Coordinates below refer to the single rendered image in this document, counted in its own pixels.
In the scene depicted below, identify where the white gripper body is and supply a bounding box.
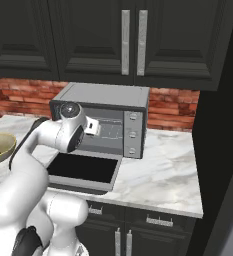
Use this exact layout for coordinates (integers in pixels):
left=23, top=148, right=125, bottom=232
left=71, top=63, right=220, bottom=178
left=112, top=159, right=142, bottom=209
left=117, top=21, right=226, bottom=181
left=93, top=119, right=102, bottom=137

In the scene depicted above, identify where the grey toaster oven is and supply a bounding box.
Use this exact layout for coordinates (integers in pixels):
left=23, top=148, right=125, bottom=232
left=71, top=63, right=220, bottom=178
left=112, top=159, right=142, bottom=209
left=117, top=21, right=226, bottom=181
left=49, top=82, right=151, bottom=160

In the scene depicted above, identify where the toaster oven glass door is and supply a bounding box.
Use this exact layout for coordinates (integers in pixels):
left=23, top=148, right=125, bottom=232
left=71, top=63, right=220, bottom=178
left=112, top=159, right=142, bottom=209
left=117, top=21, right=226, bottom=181
left=46, top=149, right=123, bottom=194

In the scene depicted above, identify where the tan bowl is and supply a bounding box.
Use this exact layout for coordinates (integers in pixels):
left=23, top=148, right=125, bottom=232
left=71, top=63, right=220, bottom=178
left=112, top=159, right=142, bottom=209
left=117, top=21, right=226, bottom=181
left=0, top=132, right=18, bottom=164

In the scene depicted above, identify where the black drawer front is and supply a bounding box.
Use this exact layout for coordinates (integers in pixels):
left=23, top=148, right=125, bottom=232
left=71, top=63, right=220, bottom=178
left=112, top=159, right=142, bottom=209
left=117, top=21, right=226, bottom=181
left=124, top=207, right=198, bottom=235
left=84, top=199, right=128, bottom=225

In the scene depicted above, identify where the black base cupboard door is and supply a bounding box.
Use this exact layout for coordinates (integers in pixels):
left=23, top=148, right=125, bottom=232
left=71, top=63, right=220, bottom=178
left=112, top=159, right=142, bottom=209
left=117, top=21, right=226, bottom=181
left=75, top=219, right=125, bottom=256
left=123, top=225, right=193, bottom=256

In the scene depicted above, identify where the tall black cabinet panel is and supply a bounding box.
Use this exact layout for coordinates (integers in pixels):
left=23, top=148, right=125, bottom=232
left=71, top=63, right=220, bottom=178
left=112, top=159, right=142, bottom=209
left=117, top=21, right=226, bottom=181
left=185, top=0, right=233, bottom=256

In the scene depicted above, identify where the silver drawer handle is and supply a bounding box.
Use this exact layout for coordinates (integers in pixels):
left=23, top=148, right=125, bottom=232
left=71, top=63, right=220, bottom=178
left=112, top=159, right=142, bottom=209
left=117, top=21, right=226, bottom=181
left=145, top=215, right=175, bottom=228
left=87, top=205, right=104, bottom=216

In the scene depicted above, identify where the silver wall cupboard handle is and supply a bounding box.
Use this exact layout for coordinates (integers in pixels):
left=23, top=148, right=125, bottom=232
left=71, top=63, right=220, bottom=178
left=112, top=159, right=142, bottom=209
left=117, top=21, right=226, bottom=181
left=136, top=9, right=149, bottom=77
left=121, top=9, right=131, bottom=76

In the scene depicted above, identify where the black wall cupboard door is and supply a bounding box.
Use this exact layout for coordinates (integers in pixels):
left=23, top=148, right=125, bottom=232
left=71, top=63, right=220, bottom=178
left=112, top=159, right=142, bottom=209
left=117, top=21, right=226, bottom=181
left=133, top=0, right=233, bottom=92
left=0, top=0, right=60, bottom=81
left=47, top=0, right=136, bottom=86

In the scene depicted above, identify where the silver base cupboard handle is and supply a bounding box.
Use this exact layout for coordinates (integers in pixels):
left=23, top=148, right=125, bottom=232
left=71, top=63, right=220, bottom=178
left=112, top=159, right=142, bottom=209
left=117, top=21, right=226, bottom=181
left=125, top=229, right=133, bottom=256
left=114, top=227, right=122, bottom=256

